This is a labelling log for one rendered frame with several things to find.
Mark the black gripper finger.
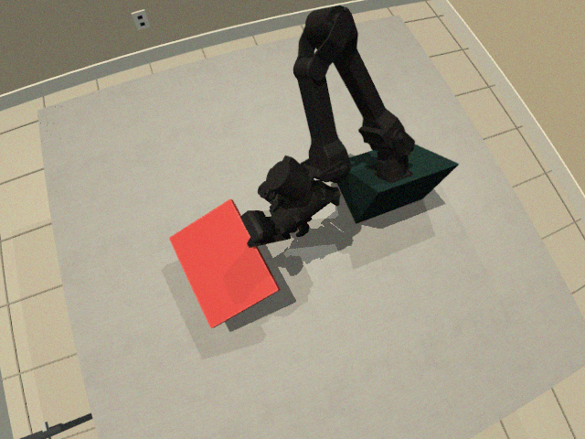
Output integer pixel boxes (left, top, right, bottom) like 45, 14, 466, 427
273, 231, 291, 242
247, 237, 275, 248

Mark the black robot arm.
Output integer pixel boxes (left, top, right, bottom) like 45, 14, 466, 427
258, 5, 415, 217

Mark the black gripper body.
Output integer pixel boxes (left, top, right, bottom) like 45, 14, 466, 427
240, 198, 312, 244

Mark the red panel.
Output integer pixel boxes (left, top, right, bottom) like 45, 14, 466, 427
169, 199, 281, 328

